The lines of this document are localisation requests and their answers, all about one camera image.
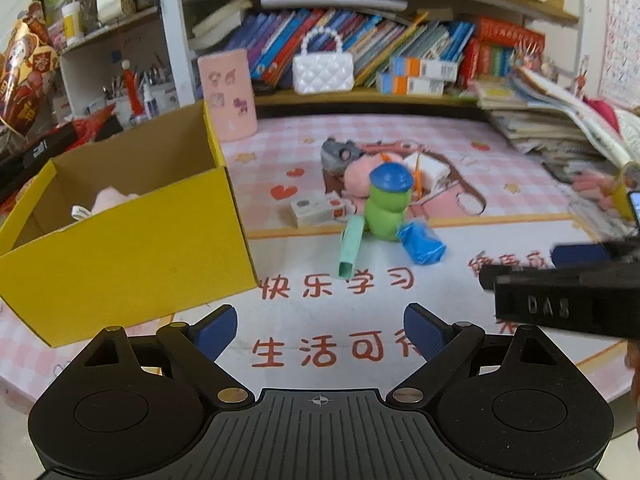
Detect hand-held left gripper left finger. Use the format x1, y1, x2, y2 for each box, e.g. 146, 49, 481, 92
82, 304, 253, 407

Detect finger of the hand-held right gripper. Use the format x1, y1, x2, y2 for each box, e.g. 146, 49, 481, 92
478, 259, 640, 291
550, 239, 640, 267

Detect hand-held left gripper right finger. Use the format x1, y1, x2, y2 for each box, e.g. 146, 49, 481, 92
387, 303, 566, 406

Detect blue packet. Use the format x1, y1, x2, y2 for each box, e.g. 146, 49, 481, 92
396, 220, 447, 266

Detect mint green tube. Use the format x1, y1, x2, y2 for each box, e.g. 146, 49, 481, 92
337, 215, 369, 281

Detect yellow cardboard box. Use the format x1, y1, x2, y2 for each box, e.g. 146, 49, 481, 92
0, 100, 261, 348

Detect green frog toy blue hat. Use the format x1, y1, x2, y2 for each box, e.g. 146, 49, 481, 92
362, 162, 416, 241

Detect white small cube toy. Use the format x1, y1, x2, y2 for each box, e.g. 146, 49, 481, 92
402, 152, 451, 193

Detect small white box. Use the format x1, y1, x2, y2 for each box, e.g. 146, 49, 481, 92
291, 191, 351, 228

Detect pink plush ball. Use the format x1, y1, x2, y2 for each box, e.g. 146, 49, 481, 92
344, 156, 402, 196

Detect pink plush toy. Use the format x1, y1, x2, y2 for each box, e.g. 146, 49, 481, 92
72, 187, 141, 222

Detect pink plush doll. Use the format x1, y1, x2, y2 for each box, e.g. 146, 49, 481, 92
572, 170, 631, 211

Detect yellow plastic holder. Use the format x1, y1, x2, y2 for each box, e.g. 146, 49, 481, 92
612, 162, 640, 221

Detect pink printed table mat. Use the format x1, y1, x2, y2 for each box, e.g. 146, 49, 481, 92
0, 115, 640, 411

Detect stack of magazines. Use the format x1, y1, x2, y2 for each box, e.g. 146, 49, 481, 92
475, 65, 636, 171

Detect pink red cloth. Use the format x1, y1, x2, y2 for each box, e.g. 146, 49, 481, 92
585, 97, 640, 147

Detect grey toy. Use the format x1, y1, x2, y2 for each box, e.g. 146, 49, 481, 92
321, 137, 362, 171

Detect orange and white box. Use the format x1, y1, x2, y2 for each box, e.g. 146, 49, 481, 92
390, 55, 463, 82
376, 72, 446, 97

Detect row of red dictionaries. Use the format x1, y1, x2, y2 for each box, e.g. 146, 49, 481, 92
462, 16, 546, 88

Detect pink pencil holder with stickers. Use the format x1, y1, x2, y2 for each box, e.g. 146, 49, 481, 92
197, 49, 258, 143

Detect red plastic wrapping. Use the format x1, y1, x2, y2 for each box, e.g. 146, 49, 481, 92
70, 107, 123, 145

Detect pens in desk organiser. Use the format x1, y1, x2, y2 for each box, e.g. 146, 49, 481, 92
102, 55, 177, 122

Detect long black box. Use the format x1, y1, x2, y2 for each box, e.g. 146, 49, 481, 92
0, 122, 79, 173

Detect white quilted handbag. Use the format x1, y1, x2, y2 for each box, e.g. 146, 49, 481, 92
292, 27, 355, 95

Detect row of colourful books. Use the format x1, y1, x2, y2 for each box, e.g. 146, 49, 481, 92
240, 7, 476, 88

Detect stack of thick grey books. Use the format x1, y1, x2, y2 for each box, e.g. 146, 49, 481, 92
190, 0, 253, 52

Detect white storage shelf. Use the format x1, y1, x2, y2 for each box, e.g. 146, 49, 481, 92
59, 0, 201, 128

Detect white rolled paper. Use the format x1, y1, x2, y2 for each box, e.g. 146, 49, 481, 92
262, 0, 408, 12

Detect red gold foil decoration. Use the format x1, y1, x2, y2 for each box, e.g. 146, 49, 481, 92
0, 2, 61, 136

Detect white jar yellow label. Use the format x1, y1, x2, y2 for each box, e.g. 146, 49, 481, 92
61, 1, 83, 46

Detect wall chart poster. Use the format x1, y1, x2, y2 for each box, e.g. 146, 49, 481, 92
602, 0, 640, 111

